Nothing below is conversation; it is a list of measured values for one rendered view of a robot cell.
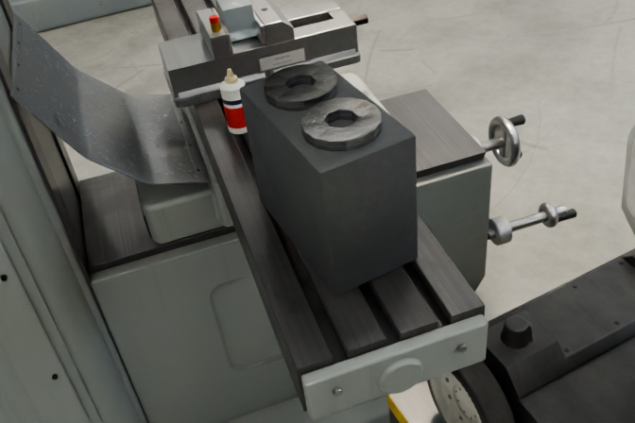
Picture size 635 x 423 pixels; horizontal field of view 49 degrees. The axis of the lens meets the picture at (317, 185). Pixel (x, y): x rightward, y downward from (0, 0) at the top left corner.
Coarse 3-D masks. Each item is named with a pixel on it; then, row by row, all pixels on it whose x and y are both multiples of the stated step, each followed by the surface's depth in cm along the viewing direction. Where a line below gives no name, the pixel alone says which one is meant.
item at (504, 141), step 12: (492, 120) 156; (504, 120) 152; (516, 120) 153; (492, 132) 159; (504, 132) 154; (516, 132) 151; (480, 144) 151; (492, 144) 154; (504, 144) 155; (516, 144) 150; (504, 156) 157; (516, 156) 152
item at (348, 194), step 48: (288, 96) 82; (336, 96) 84; (288, 144) 78; (336, 144) 74; (384, 144) 75; (288, 192) 85; (336, 192) 75; (384, 192) 78; (336, 240) 79; (384, 240) 82; (336, 288) 83
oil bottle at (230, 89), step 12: (228, 72) 109; (228, 84) 109; (240, 84) 110; (228, 96) 109; (240, 96) 110; (228, 108) 111; (240, 108) 111; (228, 120) 113; (240, 120) 112; (240, 132) 113
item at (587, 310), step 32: (576, 288) 125; (608, 288) 125; (512, 320) 114; (544, 320) 121; (576, 320) 120; (608, 320) 119; (512, 352) 113; (544, 352) 113; (576, 352) 115; (608, 352) 117; (512, 384) 111; (544, 384) 113; (576, 384) 112; (608, 384) 112; (544, 416) 109; (576, 416) 108; (608, 416) 107
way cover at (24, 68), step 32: (32, 32) 124; (32, 64) 114; (64, 64) 128; (32, 96) 105; (64, 96) 117; (96, 96) 128; (128, 96) 137; (160, 96) 140; (64, 128) 108; (96, 128) 118; (128, 128) 126; (160, 128) 129; (96, 160) 109; (128, 160) 116; (160, 160) 120; (192, 160) 122
